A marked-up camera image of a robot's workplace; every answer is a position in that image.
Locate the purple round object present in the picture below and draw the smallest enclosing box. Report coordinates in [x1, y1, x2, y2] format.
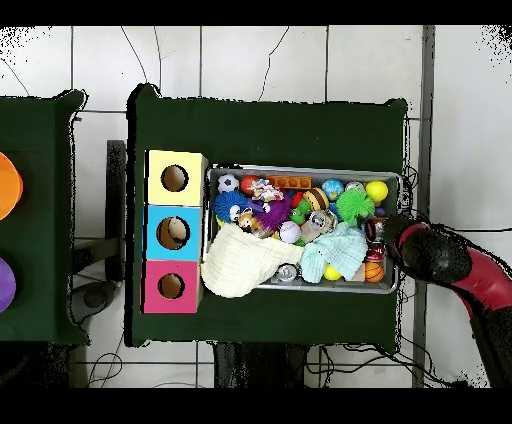
[0, 257, 18, 314]

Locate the toy hamburger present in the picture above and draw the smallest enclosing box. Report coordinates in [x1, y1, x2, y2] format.
[302, 187, 330, 212]

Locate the white baseball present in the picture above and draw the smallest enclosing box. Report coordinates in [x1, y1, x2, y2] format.
[278, 220, 302, 244]

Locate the orange basketball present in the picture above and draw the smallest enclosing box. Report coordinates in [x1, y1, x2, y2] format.
[363, 260, 386, 284]

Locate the cream waffle cloth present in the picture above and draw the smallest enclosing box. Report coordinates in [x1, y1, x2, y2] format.
[200, 221, 304, 299]

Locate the purple spiky toy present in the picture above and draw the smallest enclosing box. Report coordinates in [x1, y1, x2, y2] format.
[251, 195, 294, 233]

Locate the wooden box with three holes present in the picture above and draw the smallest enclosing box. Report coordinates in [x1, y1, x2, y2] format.
[141, 149, 209, 315]

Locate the green puffer ball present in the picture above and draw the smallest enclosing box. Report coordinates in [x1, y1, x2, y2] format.
[335, 188, 376, 225]

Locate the crushed drink can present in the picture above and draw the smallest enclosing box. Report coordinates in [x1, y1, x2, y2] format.
[308, 210, 337, 235]

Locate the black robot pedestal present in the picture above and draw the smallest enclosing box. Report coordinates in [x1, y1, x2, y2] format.
[212, 341, 310, 388]

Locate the blue puffer ball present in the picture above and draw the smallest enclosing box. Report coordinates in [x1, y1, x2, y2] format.
[211, 190, 251, 224]

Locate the orange round object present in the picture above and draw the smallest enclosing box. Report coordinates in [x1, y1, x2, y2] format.
[0, 151, 24, 222]

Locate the soccer ball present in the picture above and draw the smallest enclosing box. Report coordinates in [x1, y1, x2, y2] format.
[216, 173, 240, 194]

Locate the silver wire mesh bin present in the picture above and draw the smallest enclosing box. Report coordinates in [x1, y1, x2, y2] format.
[202, 162, 401, 296]

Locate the dark green table cloth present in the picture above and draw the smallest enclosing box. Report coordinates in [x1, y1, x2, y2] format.
[124, 82, 409, 348]
[0, 89, 92, 346]

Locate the mint green cloth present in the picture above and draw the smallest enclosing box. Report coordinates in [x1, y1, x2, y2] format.
[298, 221, 369, 284]

